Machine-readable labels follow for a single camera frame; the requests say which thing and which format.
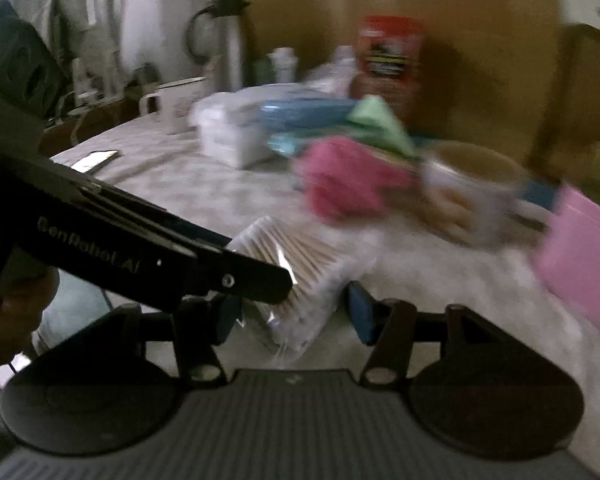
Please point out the cotton swabs clear pack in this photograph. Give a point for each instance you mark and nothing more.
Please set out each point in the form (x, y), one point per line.
(318, 271)

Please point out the black smartphone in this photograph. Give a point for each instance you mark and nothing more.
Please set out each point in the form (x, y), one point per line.
(95, 161)

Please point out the large brown cardboard board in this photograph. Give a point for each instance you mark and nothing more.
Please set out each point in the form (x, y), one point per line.
(473, 70)

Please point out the steel thermos jug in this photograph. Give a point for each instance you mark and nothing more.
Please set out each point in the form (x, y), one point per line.
(214, 42)

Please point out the person's left hand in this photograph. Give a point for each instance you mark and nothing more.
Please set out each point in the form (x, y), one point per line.
(21, 309)

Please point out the pink cloth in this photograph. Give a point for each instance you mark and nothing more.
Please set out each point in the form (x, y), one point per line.
(342, 179)

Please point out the clear plastic bag cups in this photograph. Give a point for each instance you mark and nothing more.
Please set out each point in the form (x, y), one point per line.
(336, 76)

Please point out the white small bottle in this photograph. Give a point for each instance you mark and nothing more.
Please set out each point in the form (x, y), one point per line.
(284, 64)

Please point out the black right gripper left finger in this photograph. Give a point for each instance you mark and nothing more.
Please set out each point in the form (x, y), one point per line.
(199, 325)

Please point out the red cereal box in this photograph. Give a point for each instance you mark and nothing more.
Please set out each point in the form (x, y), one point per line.
(388, 59)

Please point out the green cloth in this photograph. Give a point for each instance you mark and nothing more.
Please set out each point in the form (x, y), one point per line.
(373, 115)

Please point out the white enamel mug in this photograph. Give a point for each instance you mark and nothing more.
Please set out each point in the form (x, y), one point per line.
(174, 101)

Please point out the blue tissue pack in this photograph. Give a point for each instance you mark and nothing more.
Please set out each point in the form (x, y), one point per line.
(291, 124)

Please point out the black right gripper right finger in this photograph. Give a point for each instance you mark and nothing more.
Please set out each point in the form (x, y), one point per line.
(388, 326)

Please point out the pink storage box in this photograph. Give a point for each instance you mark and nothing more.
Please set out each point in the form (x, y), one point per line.
(568, 259)

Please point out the large printed ceramic mug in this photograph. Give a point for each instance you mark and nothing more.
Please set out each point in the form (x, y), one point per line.
(479, 197)

